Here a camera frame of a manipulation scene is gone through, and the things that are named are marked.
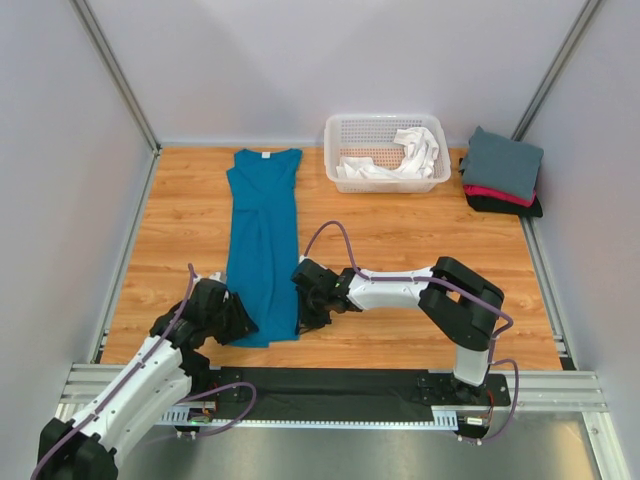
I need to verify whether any right aluminium frame post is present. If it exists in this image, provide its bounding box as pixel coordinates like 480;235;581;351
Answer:
511;0;606;141

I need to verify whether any grey folded t shirt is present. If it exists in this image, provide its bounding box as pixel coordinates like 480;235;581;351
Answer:
459;126;544;201

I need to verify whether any grey slotted cable duct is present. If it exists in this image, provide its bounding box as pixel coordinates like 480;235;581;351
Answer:
156;405;492;432

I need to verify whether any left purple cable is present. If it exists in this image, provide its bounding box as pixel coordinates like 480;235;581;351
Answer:
29;262;199;480

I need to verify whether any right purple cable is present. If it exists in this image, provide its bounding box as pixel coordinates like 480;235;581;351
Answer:
302;220;521;446

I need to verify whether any black folded t shirt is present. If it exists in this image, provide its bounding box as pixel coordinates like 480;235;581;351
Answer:
466;195;543;218

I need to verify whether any white plastic basket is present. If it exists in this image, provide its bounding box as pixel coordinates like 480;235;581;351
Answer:
324;114;451;193

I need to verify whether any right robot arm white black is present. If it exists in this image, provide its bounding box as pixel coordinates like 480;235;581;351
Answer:
291;257;504;405

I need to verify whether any aluminium frame post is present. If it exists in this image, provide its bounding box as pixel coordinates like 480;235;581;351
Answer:
69;0;161;154
511;0;606;141

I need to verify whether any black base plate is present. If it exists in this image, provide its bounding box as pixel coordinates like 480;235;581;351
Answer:
195;367;511;421

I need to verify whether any white t shirt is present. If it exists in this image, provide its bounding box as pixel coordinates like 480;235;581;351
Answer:
336;127;441;181

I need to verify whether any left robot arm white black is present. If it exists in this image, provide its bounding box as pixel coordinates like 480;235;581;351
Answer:
31;272;256;479

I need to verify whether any left aluminium frame post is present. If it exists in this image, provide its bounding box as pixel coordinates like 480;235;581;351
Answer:
69;0;161;154

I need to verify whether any pink folded t shirt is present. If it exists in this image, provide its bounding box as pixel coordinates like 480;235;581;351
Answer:
463;185;536;207

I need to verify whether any purple cable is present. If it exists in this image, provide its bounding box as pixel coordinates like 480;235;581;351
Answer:
29;262;199;480
302;220;521;446

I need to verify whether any blue t shirt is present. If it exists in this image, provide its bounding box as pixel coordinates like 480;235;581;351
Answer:
226;149;303;348

